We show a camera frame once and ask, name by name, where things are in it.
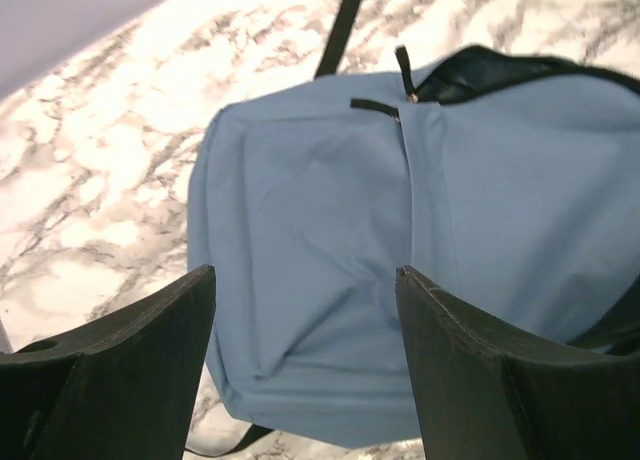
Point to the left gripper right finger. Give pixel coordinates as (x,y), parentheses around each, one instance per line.
(487,390)

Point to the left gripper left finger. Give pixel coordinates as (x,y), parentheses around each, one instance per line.
(120,387)

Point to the blue student backpack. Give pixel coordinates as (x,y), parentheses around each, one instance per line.
(510,181)

